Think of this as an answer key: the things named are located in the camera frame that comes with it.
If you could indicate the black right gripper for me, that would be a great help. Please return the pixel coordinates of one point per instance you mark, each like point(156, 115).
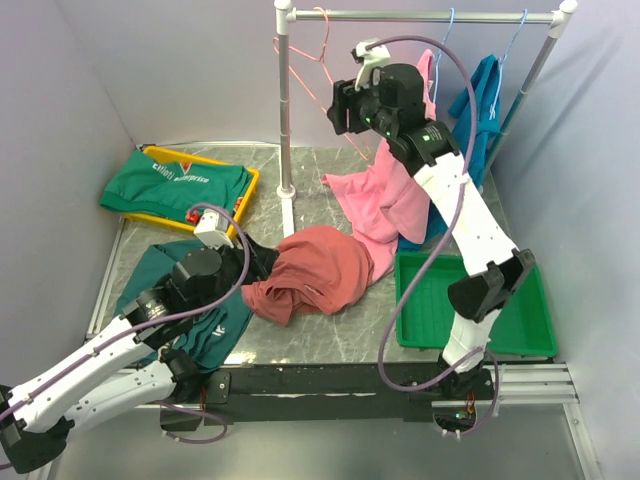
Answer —
point(345, 97)

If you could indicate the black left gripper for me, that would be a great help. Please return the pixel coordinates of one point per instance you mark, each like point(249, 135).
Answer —
point(264, 261)

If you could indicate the salmon red t shirt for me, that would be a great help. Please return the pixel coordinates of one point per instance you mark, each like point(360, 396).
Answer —
point(318, 270)

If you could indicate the pink wire hanger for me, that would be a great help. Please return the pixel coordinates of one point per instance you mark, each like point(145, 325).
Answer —
point(364, 151)

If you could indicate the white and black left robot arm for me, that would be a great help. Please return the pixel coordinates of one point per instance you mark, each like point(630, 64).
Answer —
point(138, 358)

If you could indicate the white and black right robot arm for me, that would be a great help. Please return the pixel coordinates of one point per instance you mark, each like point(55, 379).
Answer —
point(495, 266)

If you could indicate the dark teal t shirt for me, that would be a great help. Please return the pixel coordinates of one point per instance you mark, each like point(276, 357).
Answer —
point(215, 334)

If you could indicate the pink t shirt on hanger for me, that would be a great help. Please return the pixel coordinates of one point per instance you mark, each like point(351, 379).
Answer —
point(371, 200)

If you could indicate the light blue hanger left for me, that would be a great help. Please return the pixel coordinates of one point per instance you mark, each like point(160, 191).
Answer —
point(438, 57)

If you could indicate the light blue hanger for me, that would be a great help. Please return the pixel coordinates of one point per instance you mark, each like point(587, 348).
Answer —
point(502, 70)
point(438, 57)

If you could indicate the blue t shirt on hanger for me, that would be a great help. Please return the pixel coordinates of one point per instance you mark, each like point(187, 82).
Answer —
point(424, 221)

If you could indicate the green printed t shirt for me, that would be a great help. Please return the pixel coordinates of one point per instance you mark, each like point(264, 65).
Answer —
point(168, 190)

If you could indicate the light blue hanger right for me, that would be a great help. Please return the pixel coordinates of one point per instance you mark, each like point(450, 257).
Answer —
point(502, 70)

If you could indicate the yellow plastic tray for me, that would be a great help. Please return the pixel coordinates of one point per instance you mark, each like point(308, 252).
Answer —
point(167, 156)

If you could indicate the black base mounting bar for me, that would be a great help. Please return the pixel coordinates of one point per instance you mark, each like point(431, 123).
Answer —
point(307, 392)

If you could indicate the silver clothes rack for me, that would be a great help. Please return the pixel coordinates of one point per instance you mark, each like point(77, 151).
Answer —
point(286, 13)

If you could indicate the green plastic tray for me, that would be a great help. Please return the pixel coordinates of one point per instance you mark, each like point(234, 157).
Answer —
point(523, 328)

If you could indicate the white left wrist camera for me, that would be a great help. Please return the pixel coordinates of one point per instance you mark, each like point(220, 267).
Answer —
point(210, 228)

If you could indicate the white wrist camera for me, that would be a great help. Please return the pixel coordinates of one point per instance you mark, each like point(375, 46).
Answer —
point(210, 228)
point(369, 58)

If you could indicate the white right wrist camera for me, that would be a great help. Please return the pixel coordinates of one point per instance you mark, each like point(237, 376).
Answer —
point(369, 58)

